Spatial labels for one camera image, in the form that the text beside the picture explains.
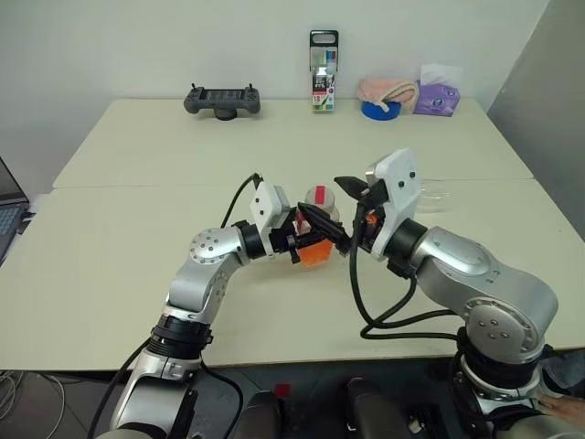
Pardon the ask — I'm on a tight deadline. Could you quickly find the grey handheld remote controller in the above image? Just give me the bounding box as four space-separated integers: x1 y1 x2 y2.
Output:
183 81 263 122

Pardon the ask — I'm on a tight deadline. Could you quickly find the white cable bundle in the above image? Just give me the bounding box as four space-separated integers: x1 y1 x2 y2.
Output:
0 369 65 439

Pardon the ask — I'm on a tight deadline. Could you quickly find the purple tissue pack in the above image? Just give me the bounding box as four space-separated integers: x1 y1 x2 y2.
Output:
412 62 463 117

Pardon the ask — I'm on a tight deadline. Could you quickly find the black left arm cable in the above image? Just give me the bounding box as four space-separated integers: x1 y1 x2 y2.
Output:
219 172 264 229

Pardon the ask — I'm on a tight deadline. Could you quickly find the bystander bare hand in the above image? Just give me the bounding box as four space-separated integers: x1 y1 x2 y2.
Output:
537 394 585 418

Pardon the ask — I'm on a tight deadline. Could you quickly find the dark laptop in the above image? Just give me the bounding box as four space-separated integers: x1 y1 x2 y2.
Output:
0 155 32 267

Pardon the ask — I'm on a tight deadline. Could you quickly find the pink towel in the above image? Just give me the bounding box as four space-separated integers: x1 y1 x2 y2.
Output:
357 77 420 111

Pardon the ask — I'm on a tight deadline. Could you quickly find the blue tape roll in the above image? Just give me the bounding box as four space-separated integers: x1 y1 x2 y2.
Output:
359 99 402 123

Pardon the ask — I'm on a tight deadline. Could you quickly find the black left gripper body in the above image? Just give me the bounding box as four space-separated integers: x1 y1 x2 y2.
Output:
269 218 306 258

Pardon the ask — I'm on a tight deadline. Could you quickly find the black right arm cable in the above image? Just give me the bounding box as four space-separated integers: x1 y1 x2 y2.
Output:
348 249 460 342

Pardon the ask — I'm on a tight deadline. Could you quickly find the marker pen pack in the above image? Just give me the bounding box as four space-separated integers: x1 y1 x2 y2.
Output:
308 29 340 114

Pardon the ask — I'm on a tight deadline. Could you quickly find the orange drink bottle red label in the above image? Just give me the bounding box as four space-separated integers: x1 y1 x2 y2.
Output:
295 184 343 269

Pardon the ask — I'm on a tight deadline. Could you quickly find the dark rounded shape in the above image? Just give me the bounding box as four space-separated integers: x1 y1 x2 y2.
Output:
244 389 282 439
343 375 394 439

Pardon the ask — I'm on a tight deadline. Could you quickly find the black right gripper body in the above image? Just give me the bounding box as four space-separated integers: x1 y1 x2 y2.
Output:
350 178 389 252

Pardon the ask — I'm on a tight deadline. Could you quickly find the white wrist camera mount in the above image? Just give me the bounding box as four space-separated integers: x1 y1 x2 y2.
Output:
249 181 291 240
364 146 422 262

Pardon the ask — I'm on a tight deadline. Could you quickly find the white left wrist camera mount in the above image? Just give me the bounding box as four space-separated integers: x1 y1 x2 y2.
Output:
249 181 291 240

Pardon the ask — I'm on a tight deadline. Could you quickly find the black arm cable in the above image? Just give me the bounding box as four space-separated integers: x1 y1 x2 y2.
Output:
219 172 264 229
348 249 460 342

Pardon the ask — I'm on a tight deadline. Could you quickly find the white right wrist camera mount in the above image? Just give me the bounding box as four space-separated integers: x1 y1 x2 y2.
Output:
364 146 422 262

